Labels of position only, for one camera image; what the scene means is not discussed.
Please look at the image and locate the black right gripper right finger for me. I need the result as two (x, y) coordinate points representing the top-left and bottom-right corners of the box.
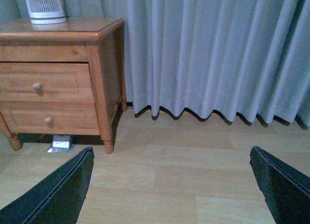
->
(250, 146), (310, 224)

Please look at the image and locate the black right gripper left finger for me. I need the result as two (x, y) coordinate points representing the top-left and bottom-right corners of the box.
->
(0, 146), (94, 224)

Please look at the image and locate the wooden drawer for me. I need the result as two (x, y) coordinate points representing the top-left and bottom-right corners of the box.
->
(0, 62), (94, 104)
(0, 102), (100, 135)

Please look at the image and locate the wooden nightstand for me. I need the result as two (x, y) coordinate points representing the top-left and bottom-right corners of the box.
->
(0, 18), (127, 153)

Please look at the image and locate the grey curtain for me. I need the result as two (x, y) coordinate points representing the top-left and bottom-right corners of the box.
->
(64, 0), (310, 127)

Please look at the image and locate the white air purifier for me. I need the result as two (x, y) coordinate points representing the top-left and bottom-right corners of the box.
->
(25, 0), (67, 25)

